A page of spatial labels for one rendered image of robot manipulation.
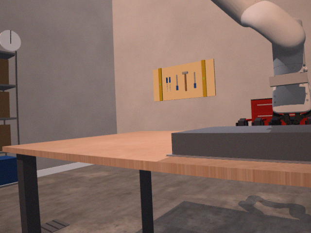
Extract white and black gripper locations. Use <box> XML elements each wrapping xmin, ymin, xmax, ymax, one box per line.
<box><xmin>272</xmin><ymin>82</ymin><xmax>311</xmax><ymax>125</ymax></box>

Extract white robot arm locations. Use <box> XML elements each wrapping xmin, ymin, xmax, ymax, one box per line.
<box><xmin>211</xmin><ymin>0</ymin><xmax>308</xmax><ymax>87</ymax></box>

